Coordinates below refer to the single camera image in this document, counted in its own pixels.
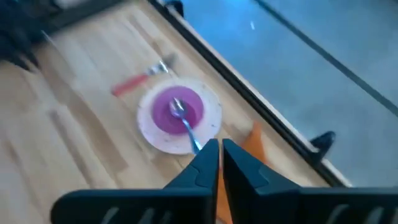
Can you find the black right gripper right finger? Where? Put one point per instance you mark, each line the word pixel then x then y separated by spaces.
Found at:
pixel 273 202

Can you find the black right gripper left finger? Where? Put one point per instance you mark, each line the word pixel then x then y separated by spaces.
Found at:
pixel 186 199

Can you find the silver metal spoon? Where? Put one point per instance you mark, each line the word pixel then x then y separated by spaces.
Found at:
pixel 183 119

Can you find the purple translucent plastic bowl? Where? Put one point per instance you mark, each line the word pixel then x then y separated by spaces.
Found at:
pixel 164 118

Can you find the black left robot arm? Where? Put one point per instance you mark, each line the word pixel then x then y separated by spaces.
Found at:
pixel 18 34

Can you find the orange cloth napkin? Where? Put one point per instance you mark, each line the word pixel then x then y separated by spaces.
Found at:
pixel 255 143

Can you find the white round plate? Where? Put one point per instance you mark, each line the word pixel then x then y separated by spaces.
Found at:
pixel 149 133

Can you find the black table clamp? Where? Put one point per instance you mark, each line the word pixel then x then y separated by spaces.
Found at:
pixel 175 6
pixel 323 144

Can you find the black floor strip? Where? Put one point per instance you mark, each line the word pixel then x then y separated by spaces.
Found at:
pixel 335 63

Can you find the black table edge rail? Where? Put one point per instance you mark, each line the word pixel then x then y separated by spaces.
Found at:
pixel 248 93

